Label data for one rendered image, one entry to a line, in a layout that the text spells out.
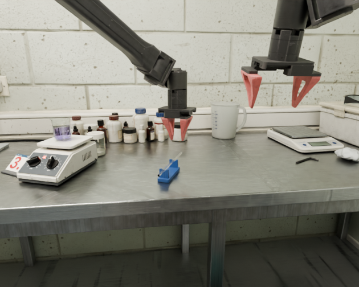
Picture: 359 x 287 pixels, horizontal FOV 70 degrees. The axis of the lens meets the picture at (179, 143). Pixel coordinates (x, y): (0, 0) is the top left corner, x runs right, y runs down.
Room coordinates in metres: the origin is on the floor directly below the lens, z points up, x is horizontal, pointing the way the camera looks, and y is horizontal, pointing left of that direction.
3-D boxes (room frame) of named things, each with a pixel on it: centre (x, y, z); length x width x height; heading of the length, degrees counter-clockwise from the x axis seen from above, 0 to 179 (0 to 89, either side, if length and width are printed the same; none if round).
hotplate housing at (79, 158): (0.73, 0.35, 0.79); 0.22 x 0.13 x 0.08; 166
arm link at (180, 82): (0.77, 0.01, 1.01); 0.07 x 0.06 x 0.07; 27
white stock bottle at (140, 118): (1.11, 0.17, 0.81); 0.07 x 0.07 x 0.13
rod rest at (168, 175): (0.69, 0.03, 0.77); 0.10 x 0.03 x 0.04; 162
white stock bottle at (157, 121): (1.10, 0.08, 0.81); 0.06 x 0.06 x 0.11
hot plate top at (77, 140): (0.76, 0.35, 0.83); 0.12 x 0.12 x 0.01; 76
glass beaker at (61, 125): (0.75, 0.35, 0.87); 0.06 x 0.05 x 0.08; 133
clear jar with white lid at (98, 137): (0.88, 0.29, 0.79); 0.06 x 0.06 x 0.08
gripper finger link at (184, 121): (0.76, 0.00, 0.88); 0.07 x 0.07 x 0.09; 72
